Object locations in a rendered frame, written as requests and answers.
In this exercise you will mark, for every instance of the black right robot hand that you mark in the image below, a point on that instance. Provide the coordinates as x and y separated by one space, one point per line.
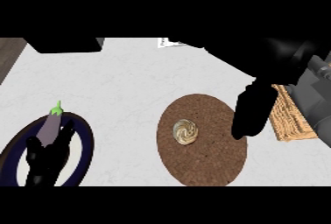
254 113

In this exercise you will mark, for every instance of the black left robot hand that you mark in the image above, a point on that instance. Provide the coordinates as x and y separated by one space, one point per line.
43 163

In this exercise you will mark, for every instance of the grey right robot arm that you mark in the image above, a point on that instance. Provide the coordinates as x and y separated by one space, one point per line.
315 96

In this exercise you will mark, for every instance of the tan wicker basket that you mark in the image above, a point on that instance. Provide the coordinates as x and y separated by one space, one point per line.
290 119

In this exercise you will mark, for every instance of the round brown cork placemat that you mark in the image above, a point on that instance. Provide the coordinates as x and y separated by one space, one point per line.
201 140

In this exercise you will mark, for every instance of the dark blue rimmed plate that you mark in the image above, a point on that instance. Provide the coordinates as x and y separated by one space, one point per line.
81 145

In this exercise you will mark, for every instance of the purple eggplant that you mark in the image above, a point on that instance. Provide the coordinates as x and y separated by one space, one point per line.
52 125

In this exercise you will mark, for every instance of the white paper sheet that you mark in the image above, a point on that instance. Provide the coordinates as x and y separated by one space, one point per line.
169 43

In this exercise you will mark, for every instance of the black appliance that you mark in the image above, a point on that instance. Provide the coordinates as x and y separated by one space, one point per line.
64 44

